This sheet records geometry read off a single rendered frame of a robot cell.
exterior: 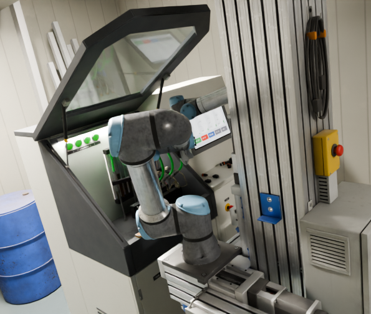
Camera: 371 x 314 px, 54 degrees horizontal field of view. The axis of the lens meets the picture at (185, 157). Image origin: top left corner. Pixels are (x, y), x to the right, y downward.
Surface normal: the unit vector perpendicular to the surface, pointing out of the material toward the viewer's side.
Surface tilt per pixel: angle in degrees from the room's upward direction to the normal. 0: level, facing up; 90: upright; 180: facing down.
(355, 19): 90
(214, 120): 76
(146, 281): 90
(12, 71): 90
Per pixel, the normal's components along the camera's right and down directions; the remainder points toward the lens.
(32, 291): 0.36, 0.21
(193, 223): 0.04, 0.28
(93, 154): 0.73, 0.07
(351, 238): -0.68, 0.32
